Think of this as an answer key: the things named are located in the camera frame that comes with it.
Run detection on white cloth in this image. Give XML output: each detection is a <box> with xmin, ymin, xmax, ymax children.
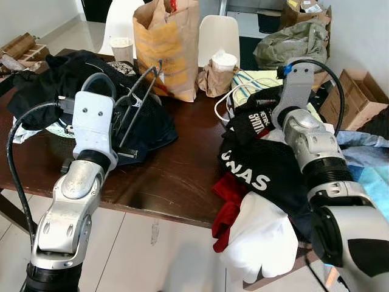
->
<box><xmin>219</xmin><ymin>190</ymin><xmax>301</xmax><ymax>285</ymax></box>

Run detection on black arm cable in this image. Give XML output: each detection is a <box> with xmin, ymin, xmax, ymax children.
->
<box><xmin>6</xmin><ymin>100</ymin><xmax>77</xmax><ymax>250</ymax></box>
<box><xmin>284</xmin><ymin>58</ymin><xmax>347</xmax><ymax>133</ymax></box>

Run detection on small crumpled brown bag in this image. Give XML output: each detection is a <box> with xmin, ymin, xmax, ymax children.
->
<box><xmin>196</xmin><ymin>60</ymin><xmax>236</xmax><ymax>98</ymax></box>

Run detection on black shirt white letters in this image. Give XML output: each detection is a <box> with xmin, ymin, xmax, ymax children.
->
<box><xmin>218</xmin><ymin>108</ymin><xmax>318</xmax><ymax>235</ymax></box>

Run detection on green striped cloth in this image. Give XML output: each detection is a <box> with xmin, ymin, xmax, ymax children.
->
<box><xmin>231</xmin><ymin>68</ymin><xmax>289</xmax><ymax>104</ymax></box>

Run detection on brown paper bag yellow print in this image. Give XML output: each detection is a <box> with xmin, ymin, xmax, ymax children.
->
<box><xmin>133</xmin><ymin>0</ymin><xmax>201</xmax><ymax>103</ymax></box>

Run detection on black shirt white text bands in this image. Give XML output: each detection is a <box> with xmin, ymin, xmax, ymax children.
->
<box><xmin>6</xmin><ymin>52</ymin><xmax>179</xmax><ymax>165</ymax></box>

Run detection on pale crumpled cloth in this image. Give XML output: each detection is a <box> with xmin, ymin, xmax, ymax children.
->
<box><xmin>9</xmin><ymin>122</ymin><xmax>38</xmax><ymax>145</ymax></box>

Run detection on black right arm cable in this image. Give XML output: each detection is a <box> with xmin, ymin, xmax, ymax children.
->
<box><xmin>284</xmin><ymin>58</ymin><xmax>347</xmax><ymax>133</ymax></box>

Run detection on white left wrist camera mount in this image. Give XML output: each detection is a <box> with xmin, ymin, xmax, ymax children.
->
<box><xmin>71</xmin><ymin>91</ymin><xmax>117</xmax><ymax>160</ymax></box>

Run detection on white lidded cup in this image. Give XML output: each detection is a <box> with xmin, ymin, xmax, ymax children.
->
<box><xmin>210</xmin><ymin>51</ymin><xmax>239</xmax><ymax>75</ymax></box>

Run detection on light blue cloth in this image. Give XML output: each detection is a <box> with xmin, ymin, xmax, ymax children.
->
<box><xmin>336</xmin><ymin>130</ymin><xmax>389</xmax><ymax>223</ymax></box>

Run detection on red cloth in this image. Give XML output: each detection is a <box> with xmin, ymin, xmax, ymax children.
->
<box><xmin>211</xmin><ymin>172</ymin><xmax>251</xmax><ymax>254</ymax></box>

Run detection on white plastic chair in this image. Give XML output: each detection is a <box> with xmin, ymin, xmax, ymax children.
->
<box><xmin>198</xmin><ymin>15</ymin><xmax>241</xmax><ymax>69</ymax></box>
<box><xmin>99</xmin><ymin>0</ymin><xmax>146</xmax><ymax>58</ymax></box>

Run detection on grey plastic hanger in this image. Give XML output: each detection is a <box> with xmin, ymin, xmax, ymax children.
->
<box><xmin>81</xmin><ymin>60</ymin><xmax>165</xmax><ymax>160</ymax></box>

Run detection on small cardboard box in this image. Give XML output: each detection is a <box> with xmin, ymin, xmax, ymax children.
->
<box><xmin>284</xmin><ymin>0</ymin><xmax>332</xmax><ymax>30</ymax></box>

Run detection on olive green bag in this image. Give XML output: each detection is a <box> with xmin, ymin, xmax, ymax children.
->
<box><xmin>253</xmin><ymin>18</ymin><xmax>330</xmax><ymax>71</ymax></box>

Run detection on white paper cup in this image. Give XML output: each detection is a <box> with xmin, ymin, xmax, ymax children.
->
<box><xmin>109</xmin><ymin>38</ymin><xmax>135</xmax><ymax>65</ymax></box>

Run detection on large open cardboard box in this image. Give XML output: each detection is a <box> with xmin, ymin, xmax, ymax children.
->
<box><xmin>318</xmin><ymin>68</ymin><xmax>389</xmax><ymax>132</ymax></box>

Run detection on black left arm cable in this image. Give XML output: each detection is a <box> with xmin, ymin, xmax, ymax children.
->
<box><xmin>6</xmin><ymin>100</ymin><xmax>77</xmax><ymax>250</ymax></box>

